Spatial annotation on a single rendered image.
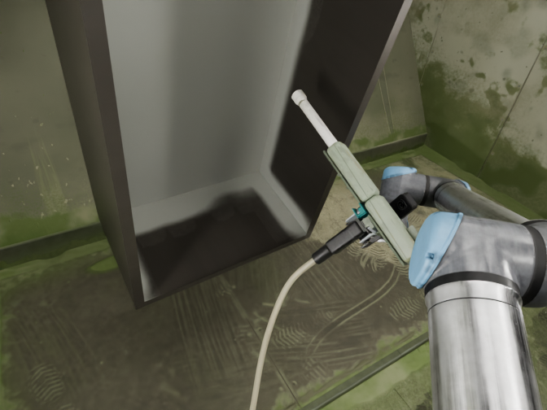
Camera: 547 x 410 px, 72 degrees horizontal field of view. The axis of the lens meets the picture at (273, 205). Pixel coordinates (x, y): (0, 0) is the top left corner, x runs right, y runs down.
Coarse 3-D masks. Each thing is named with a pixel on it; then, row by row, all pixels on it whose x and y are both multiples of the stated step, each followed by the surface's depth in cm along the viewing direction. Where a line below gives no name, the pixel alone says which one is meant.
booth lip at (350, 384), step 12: (420, 336) 151; (408, 348) 147; (384, 360) 142; (396, 360) 145; (372, 372) 138; (348, 384) 134; (324, 396) 130; (336, 396) 131; (300, 408) 126; (312, 408) 126
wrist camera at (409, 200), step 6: (396, 198) 90; (402, 198) 89; (408, 198) 88; (390, 204) 92; (396, 204) 90; (402, 204) 89; (408, 204) 88; (414, 204) 88; (396, 210) 91; (402, 210) 89; (408, 210) 89; (402, 216) 90
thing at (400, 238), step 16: (304, 96) 93; (304, 112) 92; (320, 128) 89; (336, 144) 86; (336, 160) 85; (352, 160) 84; (352, 176) 83; (368, 176) 85; (352, 192) 83; (368, 192) 81; (368, 208) 81; (384, 208) 79; (352, 224) 83; (368, 224) 81; (384, 224) 79; (400, 224) 78; (336, 240) 85; (352, 240) 84; (400, 240) 77; (320, 256) 87; (400, 256) 77
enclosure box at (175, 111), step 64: (64, 0) 53; (128, 0) 79; (192, 0) 86; (256, 0) 95; (320, 0) 94; (384, 0) 79; (64, 64) 75; (128, 64) 89; (192, 64) 98; (256, 64) 109; (320, 64) 101; (384, 64) 83; (128, 128) 102; (192, 128) 114; (256, 128) 129; (128, 192) 70; (192, 192) 134; (256, 192) 140; (320, 192) 118; (128, 256) 84; (192, 256) 117; (256, 256) 119
